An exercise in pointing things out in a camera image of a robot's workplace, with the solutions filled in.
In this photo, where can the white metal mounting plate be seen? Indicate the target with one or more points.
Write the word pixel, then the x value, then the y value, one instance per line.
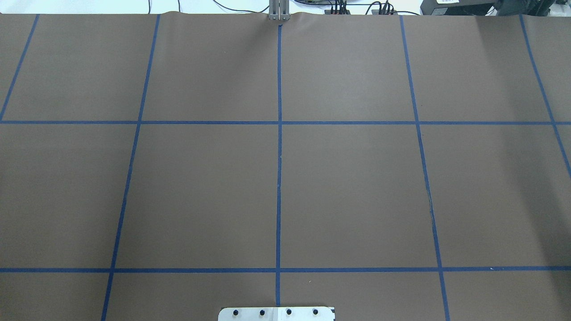
pixel 296 313

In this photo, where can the brown table mat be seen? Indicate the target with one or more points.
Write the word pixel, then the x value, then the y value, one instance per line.
pixel 171 167

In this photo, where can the black power strip right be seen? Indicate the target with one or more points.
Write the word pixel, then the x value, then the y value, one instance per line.
pixel 379 8

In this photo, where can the black power strip left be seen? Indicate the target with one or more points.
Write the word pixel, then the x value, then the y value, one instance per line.
pixel 337 7

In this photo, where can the black equipment box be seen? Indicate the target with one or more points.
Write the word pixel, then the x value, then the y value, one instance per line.
pixel 560 8

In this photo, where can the black power strip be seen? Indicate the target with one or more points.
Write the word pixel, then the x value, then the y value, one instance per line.
pixel 337 7
pixel 379 8

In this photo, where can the grey aluminium camera post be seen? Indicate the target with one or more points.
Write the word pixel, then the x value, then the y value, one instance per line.
pixel 279 10

